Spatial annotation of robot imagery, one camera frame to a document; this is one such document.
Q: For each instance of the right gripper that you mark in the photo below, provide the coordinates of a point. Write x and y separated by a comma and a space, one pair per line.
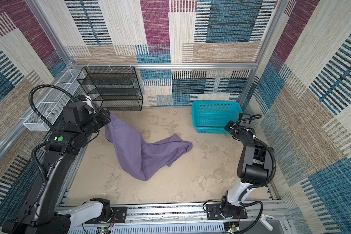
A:
231, 127

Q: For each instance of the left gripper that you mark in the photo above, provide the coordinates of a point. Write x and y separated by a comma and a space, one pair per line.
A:
106, 117

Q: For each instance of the purple trousers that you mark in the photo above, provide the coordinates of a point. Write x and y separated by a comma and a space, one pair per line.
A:
139, 159

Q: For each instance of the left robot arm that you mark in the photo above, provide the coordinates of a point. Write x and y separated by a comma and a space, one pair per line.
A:
54, 158

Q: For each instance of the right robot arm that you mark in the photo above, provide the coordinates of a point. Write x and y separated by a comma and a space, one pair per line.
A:
256, 168

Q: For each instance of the teal plastic basket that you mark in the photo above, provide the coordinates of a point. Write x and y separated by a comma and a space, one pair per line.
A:
210, 117

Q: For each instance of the black mesh shelf rack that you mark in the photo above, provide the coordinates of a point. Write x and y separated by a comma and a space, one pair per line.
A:
114, 88

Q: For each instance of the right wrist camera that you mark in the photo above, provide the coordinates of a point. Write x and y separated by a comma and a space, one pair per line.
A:
244, 118

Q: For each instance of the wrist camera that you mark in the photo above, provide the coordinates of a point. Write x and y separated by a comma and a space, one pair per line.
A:
80, 110
244, 118

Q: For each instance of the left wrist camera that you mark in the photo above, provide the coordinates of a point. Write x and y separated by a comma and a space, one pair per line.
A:
80, 110

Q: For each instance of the white wire mesh tray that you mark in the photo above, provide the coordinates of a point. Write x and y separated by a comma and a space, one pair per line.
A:
52, 103

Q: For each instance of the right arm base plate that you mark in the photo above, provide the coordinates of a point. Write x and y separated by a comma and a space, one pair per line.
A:
216, 211

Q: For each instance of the white clamp handle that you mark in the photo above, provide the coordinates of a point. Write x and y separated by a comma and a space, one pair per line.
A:
264, 221

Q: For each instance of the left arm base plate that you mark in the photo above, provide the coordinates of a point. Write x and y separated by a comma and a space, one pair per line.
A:
116, 215

